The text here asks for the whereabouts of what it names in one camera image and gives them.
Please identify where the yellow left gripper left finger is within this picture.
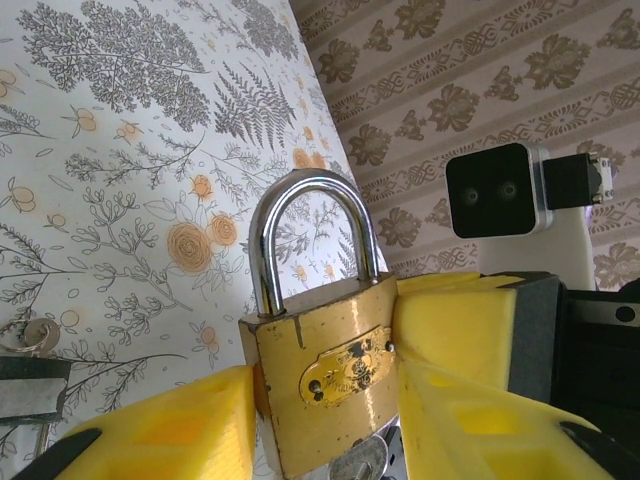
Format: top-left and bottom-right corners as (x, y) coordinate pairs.
(22, 363), (261, 480)

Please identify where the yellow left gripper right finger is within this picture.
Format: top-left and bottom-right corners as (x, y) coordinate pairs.
(397, 359), (640, 480)

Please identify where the brass padlock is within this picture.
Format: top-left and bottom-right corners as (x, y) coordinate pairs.
(238, 167), (401, 480)

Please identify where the small black holder block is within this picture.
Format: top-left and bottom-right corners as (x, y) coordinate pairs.
(0, 355), (72, 426)

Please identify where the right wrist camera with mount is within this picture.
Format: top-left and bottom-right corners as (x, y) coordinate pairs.
(444, 142), (596, 291)

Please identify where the silver key ring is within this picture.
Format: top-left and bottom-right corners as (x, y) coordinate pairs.
(0, 317), (61, 359)

